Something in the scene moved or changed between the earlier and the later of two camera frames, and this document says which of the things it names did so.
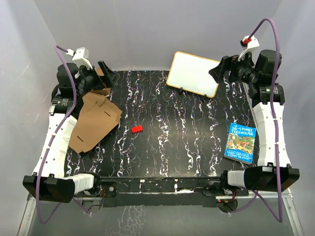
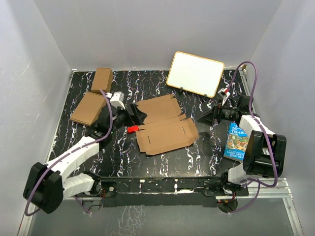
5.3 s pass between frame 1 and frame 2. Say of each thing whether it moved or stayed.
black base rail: stayed
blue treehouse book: stayed
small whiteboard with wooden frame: stayed
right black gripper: moved
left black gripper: moved
